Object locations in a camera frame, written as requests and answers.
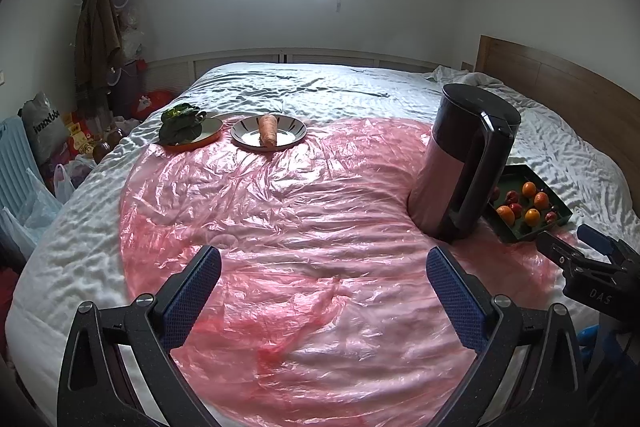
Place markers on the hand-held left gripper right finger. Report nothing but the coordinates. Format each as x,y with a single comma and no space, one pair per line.
457,302

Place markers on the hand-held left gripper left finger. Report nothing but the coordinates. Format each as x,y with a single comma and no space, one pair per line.
192,302

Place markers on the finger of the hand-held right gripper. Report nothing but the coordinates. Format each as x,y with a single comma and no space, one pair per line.
597,237
557,249

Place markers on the small red apple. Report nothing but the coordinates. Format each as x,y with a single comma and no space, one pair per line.
512,196
495,193
516,208
551,217

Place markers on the green tray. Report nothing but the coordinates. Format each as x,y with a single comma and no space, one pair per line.
520,233

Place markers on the orange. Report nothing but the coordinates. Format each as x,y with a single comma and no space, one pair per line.
531,217
505,213
541,200
529,189

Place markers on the person's right hand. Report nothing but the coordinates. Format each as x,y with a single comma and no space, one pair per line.
612,344

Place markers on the pink plastic sheet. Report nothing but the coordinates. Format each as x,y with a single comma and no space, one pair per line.
300,232

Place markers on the white bed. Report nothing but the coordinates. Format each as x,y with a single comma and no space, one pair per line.
75,232

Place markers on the black jug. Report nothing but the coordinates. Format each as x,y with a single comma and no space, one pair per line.
465,147

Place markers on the wooden headboard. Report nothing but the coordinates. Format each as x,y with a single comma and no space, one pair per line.
575,97

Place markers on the orange-rimmed plate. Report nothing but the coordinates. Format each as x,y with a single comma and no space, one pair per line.
210,129

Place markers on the white plastic bag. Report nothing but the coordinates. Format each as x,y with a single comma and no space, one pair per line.
65,184

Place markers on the leafy green vegetable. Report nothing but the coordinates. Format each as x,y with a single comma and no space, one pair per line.
180,127

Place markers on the brown round jar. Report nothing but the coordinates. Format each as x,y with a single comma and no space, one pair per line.
102,150

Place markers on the translucent plastic bag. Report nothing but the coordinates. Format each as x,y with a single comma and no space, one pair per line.
35,212

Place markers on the carrot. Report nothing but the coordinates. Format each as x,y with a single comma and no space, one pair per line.
267,132

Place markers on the red cloth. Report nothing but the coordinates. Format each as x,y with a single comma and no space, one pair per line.
6,302

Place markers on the white crumpled cloth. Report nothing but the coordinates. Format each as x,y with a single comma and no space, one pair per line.
465,77

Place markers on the striped plate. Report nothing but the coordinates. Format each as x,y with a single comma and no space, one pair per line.
290,132

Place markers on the red bag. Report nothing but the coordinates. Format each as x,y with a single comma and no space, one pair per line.
157,99

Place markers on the yellow boxes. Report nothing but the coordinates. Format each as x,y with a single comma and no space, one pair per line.
75,132

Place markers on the purple bin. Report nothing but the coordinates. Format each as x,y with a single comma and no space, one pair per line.
127,87

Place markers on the grey bag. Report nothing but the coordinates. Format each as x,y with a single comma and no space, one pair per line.
45,127

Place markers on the light blue folding chair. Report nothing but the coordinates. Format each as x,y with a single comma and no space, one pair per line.
15,152

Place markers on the brown coat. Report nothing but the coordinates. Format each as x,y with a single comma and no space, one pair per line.
97,37

